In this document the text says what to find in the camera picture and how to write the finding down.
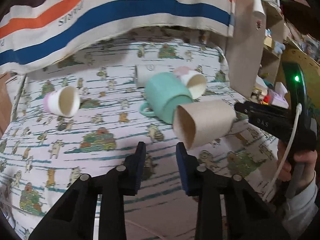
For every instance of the teal ceramic mug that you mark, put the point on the teal ceramic mug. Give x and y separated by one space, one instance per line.
163 93

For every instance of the blue plush toy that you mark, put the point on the blue plush toy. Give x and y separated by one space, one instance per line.
278 47

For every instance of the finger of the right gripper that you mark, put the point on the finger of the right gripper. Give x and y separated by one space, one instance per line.
247 107

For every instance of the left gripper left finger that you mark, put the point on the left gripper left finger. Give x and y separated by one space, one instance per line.
123 180

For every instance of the white wall lamp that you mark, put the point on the white wall lamp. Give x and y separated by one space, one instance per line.
258 9

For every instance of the white cup with pink base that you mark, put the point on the white cup with pink base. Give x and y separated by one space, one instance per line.
64 102

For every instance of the red yellow toy figure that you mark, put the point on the red yellow toy figure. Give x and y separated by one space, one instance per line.
266 99

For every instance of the grey sleeve forearm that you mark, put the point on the grey sleeve forearm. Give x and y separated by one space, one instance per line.
301 210

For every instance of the white cup with logo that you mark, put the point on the white cup with logo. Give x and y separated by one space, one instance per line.
144 72

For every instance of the wooden shelf unit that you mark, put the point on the wooden shelf unit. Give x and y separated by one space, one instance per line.
250 50

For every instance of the cartoon cat bed sheet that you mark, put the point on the cartoon cat bed sheet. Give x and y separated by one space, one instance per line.
43 154

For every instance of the striped Paris fabric curtain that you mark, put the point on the striped Paris fabric curtain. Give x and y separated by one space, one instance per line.
39 33

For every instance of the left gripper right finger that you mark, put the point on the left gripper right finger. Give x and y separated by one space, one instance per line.
198 181

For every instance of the beige ceramic cup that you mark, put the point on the beige ceramic cup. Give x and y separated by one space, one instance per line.
199 123

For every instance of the purple tissue box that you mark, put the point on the purple tissue box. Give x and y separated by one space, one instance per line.
278 96

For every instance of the white pink mug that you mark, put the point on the white pink mug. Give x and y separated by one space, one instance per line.
193 80

